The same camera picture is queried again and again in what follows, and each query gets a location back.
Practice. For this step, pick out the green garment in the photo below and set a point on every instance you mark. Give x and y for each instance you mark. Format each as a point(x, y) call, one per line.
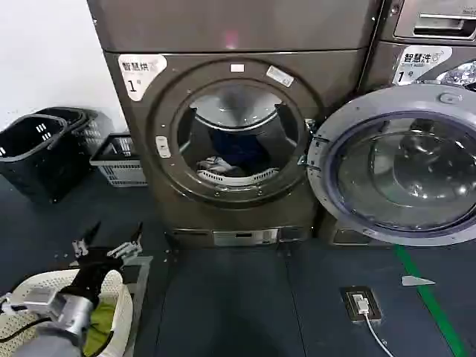
point(99, 323)

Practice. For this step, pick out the white and grey garment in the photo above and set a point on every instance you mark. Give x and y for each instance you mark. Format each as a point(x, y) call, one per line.
point(217, 166)

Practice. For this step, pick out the white perforated laundry basket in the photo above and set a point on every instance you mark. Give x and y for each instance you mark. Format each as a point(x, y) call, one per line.
point(111, 297)

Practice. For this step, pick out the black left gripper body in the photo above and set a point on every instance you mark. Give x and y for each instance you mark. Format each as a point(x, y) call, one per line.
point(91, 269)

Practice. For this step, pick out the grey dryer with round opening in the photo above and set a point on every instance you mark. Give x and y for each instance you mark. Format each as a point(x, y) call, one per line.
point(238, 122)

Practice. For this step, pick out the floor power socket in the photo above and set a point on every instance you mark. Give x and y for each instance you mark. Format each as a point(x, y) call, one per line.
point(360, 302)

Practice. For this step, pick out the large black plastic basket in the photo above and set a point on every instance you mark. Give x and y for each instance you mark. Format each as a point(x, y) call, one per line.
point(35, 160)

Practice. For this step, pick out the dark blue garment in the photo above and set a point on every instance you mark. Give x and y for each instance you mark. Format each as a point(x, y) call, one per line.
point(238, 147)

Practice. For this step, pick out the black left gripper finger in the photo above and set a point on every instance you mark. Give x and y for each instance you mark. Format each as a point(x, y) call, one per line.
point(82, 245)
point(128, 246)

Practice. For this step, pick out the round glass dryer door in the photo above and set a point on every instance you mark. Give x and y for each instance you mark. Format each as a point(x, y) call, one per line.
point(396, 165)

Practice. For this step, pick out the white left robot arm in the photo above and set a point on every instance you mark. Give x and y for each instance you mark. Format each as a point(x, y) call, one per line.
point(56, 316)

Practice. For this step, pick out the grey washer with drawer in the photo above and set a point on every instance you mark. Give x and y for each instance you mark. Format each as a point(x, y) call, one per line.
point(427, 41)

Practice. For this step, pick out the green floor tape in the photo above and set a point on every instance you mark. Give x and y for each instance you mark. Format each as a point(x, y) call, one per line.
point(427, 297)

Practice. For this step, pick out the grey tape scrap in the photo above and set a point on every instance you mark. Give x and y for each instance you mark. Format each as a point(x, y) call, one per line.
point(416, 280)

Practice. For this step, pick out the grey slotted plastic crate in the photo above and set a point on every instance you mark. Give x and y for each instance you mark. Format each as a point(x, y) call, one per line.
point(119, 161)

